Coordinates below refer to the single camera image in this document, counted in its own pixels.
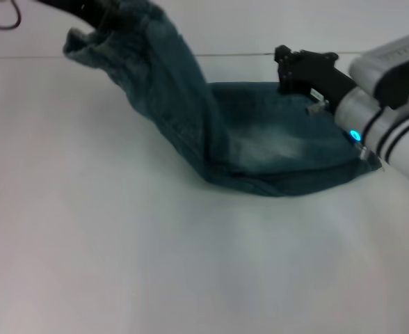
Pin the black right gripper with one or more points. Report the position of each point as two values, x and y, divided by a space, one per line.
316 73

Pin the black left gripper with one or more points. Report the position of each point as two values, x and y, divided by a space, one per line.
82 12

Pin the blue denim shorts with embroidery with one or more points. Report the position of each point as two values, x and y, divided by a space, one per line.
176 121

